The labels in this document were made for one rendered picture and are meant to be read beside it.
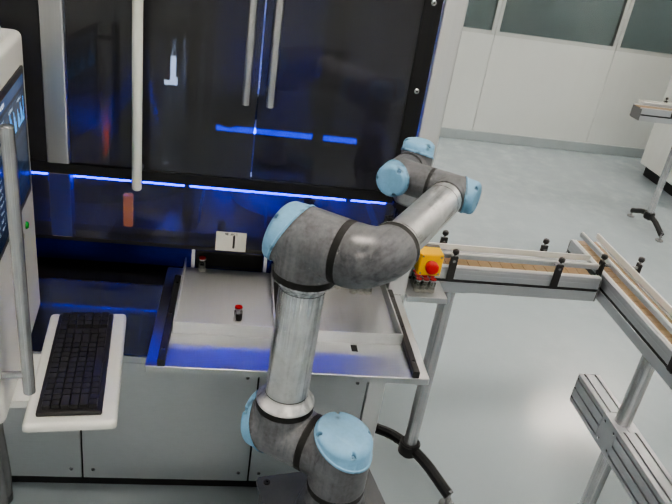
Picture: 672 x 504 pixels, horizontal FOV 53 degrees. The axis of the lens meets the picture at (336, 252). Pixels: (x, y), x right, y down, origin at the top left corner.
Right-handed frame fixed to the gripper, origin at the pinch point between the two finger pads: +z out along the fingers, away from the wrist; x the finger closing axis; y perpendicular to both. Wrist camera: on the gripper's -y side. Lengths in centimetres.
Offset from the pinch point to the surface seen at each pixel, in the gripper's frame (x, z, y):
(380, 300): -4.0, 21.4, 23.8
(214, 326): 43.6, 18.8, 1.6
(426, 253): -15.9, 6.5, 27.5
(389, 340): -2.6, 20.2, 1.6
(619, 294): -82, 17, 29
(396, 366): -3.1, 21.6, -7.7
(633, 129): -354, 81, 488
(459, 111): -170, 83, 488
